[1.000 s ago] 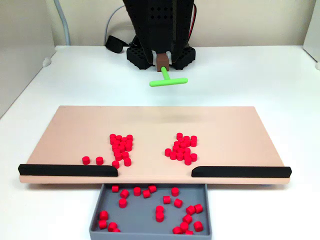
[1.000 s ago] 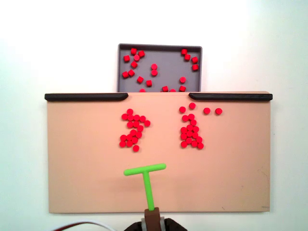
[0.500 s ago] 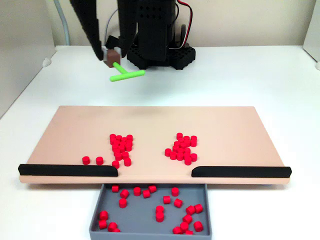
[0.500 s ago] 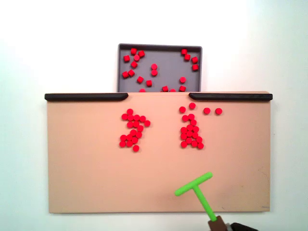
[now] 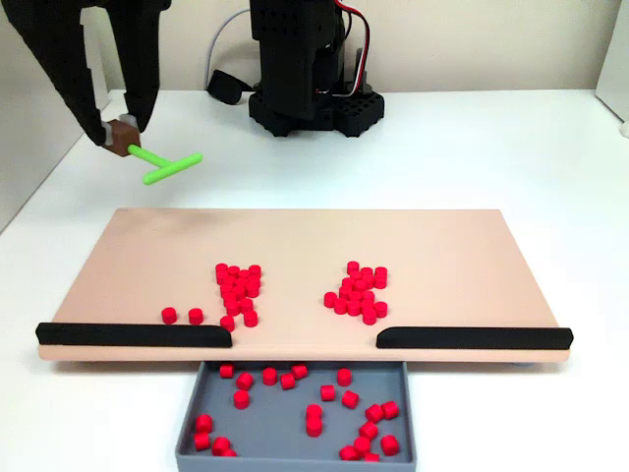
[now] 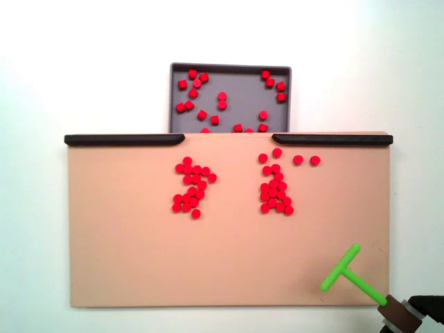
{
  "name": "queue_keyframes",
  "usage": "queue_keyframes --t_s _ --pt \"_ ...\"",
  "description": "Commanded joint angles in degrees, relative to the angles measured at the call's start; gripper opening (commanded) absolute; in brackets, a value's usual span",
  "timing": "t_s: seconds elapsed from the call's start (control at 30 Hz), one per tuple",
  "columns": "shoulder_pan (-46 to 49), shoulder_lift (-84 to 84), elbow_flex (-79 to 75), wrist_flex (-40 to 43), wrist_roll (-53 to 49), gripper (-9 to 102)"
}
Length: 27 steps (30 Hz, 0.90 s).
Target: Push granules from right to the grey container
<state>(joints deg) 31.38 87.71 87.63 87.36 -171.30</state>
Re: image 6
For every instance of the black guard rail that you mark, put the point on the black guard rail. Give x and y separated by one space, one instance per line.
121 139
333 139

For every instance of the beige flat board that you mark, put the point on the beige flat board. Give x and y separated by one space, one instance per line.
138 249

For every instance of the grey container tray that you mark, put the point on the grey container tray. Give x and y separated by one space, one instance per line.
243 104

